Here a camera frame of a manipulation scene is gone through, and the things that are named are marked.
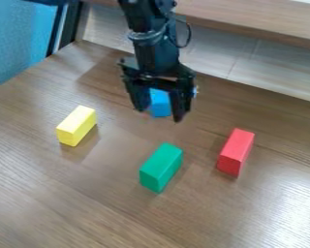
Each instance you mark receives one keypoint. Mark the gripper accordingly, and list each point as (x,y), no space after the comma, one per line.
(156,73)

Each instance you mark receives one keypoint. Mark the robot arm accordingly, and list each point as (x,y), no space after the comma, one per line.
(151,29)

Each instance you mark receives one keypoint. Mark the blue block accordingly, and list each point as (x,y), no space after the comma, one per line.
(159,102)

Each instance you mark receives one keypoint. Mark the green block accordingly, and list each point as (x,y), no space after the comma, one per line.
(161,167)

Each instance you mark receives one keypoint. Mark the yellow block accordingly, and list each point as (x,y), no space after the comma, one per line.
(77,125)

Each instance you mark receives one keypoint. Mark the red block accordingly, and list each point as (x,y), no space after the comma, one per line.
(235,151)

